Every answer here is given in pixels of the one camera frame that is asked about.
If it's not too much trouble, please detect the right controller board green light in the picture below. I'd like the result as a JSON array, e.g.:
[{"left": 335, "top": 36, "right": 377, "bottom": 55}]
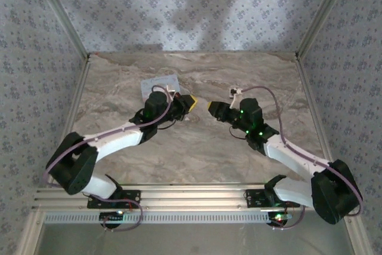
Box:
[{"left": 267, "top": 211, "right": 295, "bottom": 228}]

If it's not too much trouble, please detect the thin black right gripper cable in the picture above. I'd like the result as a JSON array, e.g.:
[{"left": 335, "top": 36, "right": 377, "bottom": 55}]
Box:
[{"left": 229, "top": 125, "right": 248, "bottom": 140}]

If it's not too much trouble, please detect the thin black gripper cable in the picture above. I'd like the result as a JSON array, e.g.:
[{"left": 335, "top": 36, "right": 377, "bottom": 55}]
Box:
[
  {"left": 156, "top": 119, "right": 180, "bottom": 130},
  {"left": 229, "top": 125, "right": 248, "bottom": 140}
]

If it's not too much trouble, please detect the thin black left gripper cable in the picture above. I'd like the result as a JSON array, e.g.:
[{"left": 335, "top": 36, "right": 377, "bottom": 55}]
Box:
[{"left": 156, "top": 119, "right": 180, "bottom": 130}]

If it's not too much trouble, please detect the aluminium table side rail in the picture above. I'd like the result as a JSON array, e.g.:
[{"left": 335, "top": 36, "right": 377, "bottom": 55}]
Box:
[
  {"left": 44, "top": 56, "right": 92, "bottom": 189},
  {"left": 295, "top": 54, "right": 334, "bottom": 163}
]

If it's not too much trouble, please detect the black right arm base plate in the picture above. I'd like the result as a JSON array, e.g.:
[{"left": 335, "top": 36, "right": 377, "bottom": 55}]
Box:
[{"left": 245, "top": 189, "right": 276, "bottom": 208}]

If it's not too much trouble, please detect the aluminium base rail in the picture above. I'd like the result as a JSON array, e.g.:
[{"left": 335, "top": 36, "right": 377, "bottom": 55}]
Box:
[{"left": 32, "top": 182, "right": 315, "bottom": 210}]

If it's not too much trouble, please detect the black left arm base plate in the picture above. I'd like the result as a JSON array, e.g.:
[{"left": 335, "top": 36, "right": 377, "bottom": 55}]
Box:
[{"left": 87, "top": 189, "right": 141, "bottom": 210}]

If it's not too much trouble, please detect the white slotted cable duct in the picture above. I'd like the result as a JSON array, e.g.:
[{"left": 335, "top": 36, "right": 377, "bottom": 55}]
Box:
[{"left": 44, "top": 210, "right": 271, "bottom": 225}]

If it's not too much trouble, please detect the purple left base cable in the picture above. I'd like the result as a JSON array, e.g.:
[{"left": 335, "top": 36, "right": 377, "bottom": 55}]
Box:
[{"left": 100, "top": 199, "right": 144, "bottom": 233}]

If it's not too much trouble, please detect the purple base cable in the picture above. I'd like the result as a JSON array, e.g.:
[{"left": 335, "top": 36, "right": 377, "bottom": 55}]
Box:
[
  {"left": 271, "top": 204, "right": 307, "bottom": 232},
  {"left": 100, "top": 199, "right": 144, "bottom": 233}
]

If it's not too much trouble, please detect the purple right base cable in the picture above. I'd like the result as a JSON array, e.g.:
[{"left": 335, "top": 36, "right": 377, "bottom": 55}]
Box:
[{"left": 271, "top": 204, "right": 307, "bottom": 232}]

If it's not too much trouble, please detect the aluminium corner post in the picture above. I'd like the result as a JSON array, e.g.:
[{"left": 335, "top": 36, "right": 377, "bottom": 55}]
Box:
[
  {"left": 29, "top": 0, "right": 91, "bottom": 60},
  {"left": 294, "top": 0, "right": 355, "bottom": 60}
]

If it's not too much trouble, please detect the aluminium frame leg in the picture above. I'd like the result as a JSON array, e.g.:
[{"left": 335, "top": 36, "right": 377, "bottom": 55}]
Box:
[
  {"left": 343, "top": 216, "right": 372, "bottom": 255},
  {"left": 16, "top": 210, "right": 45, "bottom": 255}
]

